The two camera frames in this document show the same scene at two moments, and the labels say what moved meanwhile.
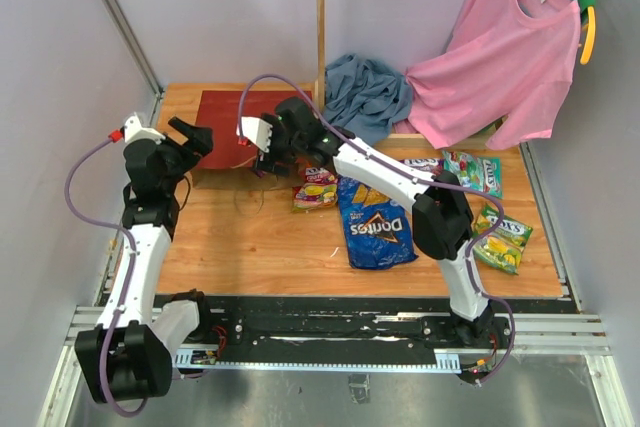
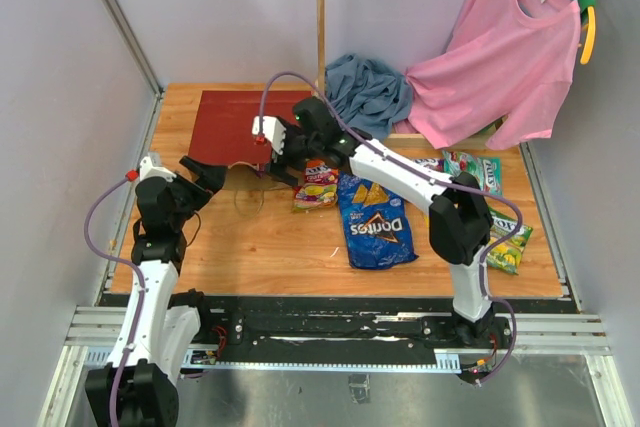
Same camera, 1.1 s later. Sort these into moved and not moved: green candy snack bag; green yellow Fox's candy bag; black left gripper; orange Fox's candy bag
Moved: black left gripper
Not moved: orange Fox's candy bag; green yellow Fox's candy bag; green candy snack bag
